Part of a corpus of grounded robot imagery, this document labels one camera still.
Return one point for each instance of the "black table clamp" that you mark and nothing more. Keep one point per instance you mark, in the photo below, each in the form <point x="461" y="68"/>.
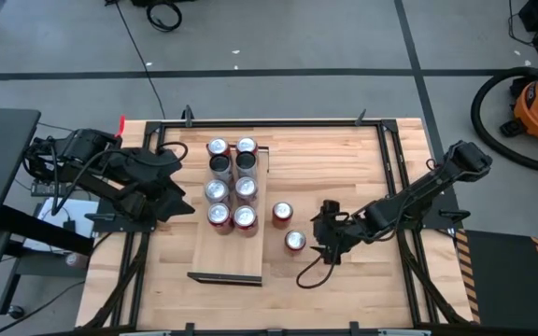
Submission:
<point x="187" y="116"/>
<point x="189" y="328"/>
<point x="354" y="327"/>

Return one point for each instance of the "silver diet cola can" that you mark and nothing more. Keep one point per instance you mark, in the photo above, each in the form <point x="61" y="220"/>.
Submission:
<point x="246" y="187"/>
<point x="216" y="190"/>

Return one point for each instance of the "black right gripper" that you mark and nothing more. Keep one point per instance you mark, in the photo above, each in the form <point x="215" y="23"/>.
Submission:
<point x="336" y="231"/>

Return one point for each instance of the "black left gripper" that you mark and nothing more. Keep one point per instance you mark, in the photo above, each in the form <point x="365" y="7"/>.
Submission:
<point x="140" y="204"/>

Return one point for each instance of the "black aluminium table frame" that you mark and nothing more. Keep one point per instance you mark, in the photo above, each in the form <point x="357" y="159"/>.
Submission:
<point x="297" y="124"/>

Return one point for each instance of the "white black-topped energy drink can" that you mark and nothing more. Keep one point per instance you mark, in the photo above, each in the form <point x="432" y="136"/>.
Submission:
<point x="221" y="164"/>
<point x="246" y="162"/>

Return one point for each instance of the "white paper sheet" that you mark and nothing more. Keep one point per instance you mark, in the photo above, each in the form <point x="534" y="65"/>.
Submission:
<point x="80" y="219"/>

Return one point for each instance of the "black hazard-striped floor mat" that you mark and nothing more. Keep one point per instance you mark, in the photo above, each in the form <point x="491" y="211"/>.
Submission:
<point x="507" y="280"/>

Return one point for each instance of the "red cola can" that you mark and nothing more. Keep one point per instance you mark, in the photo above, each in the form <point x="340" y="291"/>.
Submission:
<point x="282" y="212"/>
<point x="217" y="146"/>
<point x="244" y="218"/>
<point x="295" y="240"/>
<point x="246" y="145"/>
<point x="219" y="214"/>

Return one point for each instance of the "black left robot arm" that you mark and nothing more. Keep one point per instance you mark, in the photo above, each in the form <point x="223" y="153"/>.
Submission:
<point x="110" y="158"/>

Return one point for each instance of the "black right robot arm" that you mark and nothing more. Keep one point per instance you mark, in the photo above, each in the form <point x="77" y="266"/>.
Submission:
<point x="418" y="191"/>

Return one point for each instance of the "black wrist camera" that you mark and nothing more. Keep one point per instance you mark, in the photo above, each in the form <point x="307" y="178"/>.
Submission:
<point x="329" y="206"/>

